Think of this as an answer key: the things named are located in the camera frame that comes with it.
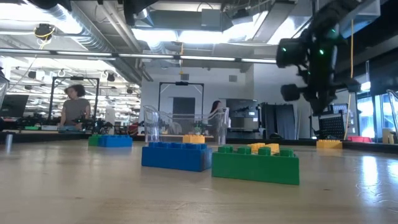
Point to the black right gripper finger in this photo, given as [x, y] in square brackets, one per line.
[353, 86]
[290, 92]

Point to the yellow toy building block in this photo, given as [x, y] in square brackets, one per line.
[193, 139]
[274, 148]
[329, 144]

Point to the green toy building block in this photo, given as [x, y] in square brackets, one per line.
[255, 169]
[93, 140]

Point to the blue toy building block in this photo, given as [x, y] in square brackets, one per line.
[174, 160]
[115, 141]

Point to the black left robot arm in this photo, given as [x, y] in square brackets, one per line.
[133, 9]

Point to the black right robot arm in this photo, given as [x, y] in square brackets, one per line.
[323, 37]

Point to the white partition panel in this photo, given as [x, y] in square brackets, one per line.
[354, 118]

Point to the black perforated panel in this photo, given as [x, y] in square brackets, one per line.
[331, 126]

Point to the clear plastic bin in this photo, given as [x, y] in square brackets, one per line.
[152, 124]
[390, 99]

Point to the red tray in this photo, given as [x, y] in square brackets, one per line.
[359, 139]

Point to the grey metal cabinet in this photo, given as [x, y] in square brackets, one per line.
[242, 118]

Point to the beige cup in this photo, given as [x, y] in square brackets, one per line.
[387, 136]

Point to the person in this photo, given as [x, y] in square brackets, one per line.
[74, 109]
[215, 107]

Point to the long white light bar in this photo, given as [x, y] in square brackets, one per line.
[146, 56]

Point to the distant robot workbench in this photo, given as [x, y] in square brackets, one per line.
[40, 127]

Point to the black monitor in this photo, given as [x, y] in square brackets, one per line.
[14, 105]

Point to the black gantry frame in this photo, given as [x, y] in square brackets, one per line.
[74, 78]
[181, 83]

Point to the black aluminium table frame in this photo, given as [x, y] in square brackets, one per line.
[37, 137]

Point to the grey metal post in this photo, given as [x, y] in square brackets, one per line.
[9, 141]

